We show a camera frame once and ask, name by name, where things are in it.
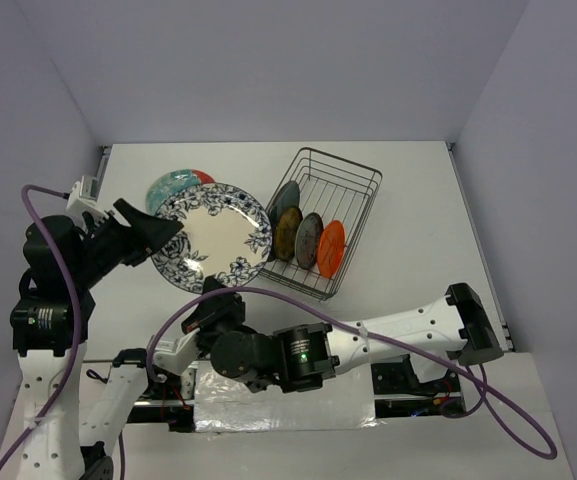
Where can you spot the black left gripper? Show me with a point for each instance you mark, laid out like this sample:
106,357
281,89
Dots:
147,232

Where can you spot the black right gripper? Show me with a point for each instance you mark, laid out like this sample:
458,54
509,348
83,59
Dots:
209,312

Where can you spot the blue floral white plate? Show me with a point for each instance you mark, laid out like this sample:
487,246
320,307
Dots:
226,235

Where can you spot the red teal flower plate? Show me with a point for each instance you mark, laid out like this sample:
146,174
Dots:
172,183

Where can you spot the yellow brown glazed plate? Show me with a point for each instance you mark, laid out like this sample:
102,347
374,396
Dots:
285,233

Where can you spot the small blue patterned plate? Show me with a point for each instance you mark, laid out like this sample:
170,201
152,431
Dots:
307,240

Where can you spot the orange plastic plate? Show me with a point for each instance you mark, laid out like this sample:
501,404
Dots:
331,249

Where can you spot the dark teal glazed plate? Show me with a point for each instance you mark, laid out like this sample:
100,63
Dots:
287,196

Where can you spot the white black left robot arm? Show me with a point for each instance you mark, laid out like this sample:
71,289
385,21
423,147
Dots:
50,330

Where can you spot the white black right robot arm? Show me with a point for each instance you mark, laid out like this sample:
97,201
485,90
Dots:
301,358

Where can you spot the silver foil covered block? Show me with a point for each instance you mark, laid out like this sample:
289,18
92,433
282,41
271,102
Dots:
345,402

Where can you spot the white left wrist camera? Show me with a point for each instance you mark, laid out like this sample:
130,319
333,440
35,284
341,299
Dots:
83,196

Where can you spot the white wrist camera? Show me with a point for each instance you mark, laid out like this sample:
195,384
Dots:
83,196
176,356

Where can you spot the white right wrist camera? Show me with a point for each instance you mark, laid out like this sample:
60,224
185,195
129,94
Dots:
176,356

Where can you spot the grey wire dish rack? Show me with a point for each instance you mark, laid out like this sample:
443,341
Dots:
336,188

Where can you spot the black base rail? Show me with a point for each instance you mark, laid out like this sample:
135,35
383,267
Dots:
397,393

